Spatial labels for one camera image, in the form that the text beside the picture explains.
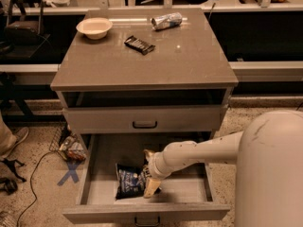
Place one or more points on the black chair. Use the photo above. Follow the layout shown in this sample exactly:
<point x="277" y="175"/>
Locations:
<point x="24" y="37"/>

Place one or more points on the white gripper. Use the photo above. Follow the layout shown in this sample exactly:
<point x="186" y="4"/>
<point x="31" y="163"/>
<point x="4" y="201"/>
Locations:
<point x="154" y="168"/>

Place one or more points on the closed grey middle drawer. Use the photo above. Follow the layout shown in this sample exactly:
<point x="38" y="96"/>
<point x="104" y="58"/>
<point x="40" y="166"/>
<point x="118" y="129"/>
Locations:
<point x="144" y="119"/>

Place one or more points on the blue chip bag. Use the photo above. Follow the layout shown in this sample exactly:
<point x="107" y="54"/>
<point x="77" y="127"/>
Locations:
<point x="131" y="181"/>

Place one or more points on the wire basket with snacks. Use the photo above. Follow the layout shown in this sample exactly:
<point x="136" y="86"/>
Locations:
<point x="67" y="144"/>

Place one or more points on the blue tape cross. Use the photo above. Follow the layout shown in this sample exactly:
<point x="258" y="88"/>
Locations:
<point x="71" y="173"/>

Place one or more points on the person's shoe and leg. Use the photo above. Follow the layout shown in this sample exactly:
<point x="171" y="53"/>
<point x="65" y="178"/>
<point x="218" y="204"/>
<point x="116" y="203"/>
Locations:
<point x="10" y="140"/>

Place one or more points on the white bowl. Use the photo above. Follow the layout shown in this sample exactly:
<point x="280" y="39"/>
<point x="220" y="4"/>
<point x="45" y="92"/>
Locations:
<point x="94" y="28"/>

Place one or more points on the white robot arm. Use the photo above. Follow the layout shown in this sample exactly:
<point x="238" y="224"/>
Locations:
<point x="269" y="168"/>

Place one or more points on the crushed silver can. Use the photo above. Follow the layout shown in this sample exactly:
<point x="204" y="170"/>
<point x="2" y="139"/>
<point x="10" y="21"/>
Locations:
<point x="166" y="21"/>

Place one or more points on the black candy bar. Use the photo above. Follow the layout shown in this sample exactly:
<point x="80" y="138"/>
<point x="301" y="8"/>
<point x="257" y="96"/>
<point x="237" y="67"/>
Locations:
<point x="138" y="45"/>

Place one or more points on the open grey lower drawer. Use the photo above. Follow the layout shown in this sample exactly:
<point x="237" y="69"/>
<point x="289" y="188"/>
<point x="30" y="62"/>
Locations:
<point x="187" y="195"/>

